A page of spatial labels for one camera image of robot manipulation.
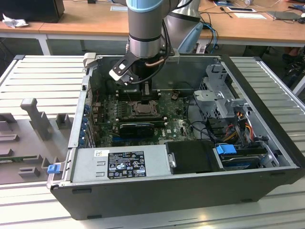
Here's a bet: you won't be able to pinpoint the silver metal drive cage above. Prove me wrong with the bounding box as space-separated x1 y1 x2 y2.
192 63 250 120

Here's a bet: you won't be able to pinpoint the hard disk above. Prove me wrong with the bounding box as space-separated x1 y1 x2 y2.
220 154 262 170

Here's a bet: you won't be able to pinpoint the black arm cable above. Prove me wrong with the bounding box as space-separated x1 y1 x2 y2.
161 20 173 57

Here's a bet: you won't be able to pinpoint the CPU socket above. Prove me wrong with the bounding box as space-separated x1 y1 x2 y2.
130 100 160 117

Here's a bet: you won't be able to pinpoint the green motherboard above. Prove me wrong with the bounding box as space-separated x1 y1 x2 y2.
91 92 198 147

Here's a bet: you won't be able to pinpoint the open black PC case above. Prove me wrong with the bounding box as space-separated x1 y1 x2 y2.
46 52 305 221

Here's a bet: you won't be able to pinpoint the grey parts rack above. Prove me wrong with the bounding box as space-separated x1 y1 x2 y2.
0 97 75 186

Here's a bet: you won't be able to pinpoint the black cylindrical capacitor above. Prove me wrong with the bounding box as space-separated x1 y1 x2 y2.
106 80 117 93

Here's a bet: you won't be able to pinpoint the crumpled white paper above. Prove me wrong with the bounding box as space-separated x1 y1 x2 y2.
1 13 30 29

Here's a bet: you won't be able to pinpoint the black graphics card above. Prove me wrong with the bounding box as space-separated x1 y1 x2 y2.
118 123 155 138

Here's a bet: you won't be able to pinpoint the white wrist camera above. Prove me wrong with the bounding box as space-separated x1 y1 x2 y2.
109 62 128 81

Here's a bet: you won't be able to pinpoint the white paper sheet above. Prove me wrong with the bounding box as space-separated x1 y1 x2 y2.
233 12 267 20

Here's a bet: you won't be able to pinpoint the black camera bracket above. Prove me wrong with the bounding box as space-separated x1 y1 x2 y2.
113 53 138 73

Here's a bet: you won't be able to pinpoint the blue plastic latch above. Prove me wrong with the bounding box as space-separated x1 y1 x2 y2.
47 164 61 175

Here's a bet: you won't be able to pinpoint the orange wire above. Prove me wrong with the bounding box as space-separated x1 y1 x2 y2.
244 120 254 142

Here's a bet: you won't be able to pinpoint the metal socket cover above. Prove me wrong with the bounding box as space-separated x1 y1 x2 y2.
130 101 160 115

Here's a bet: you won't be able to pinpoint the blue disk carrier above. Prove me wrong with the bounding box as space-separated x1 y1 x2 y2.
215 144 237 157

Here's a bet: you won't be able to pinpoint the white smartphone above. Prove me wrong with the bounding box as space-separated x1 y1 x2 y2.
226 6 257 13

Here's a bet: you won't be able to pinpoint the wooden desk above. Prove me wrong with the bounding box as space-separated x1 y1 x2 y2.
0 0 305 56

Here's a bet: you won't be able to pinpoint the black power supply label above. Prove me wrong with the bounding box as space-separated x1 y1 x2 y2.
107 150 146 179

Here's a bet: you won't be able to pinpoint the white table leg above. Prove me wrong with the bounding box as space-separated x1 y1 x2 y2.
292 75 305 96

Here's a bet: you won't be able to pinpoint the grey power supply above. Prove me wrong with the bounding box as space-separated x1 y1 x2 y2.
69 145 172 184

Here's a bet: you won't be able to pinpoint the blue expansion slot clips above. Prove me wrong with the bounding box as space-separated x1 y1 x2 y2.
80 100 91 146

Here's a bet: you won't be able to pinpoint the grey laptop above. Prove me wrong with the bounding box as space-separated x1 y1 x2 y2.
266 10 304 22

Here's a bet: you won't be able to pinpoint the blue cable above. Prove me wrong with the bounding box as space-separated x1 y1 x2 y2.
202 22 219 51

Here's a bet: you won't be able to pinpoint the black looped cable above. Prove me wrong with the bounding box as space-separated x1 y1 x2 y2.
187 95 216 141

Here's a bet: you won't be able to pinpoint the grey case handle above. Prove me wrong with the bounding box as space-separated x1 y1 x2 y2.
82 52 97 70

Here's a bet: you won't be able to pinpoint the green RAM stick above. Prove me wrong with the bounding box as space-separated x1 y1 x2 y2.
0 156 27 164

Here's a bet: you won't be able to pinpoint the red yellow power wires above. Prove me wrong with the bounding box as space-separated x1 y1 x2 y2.
224 124 240 143

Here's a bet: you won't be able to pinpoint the black monitor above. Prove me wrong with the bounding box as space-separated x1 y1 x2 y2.
0 0 65 24

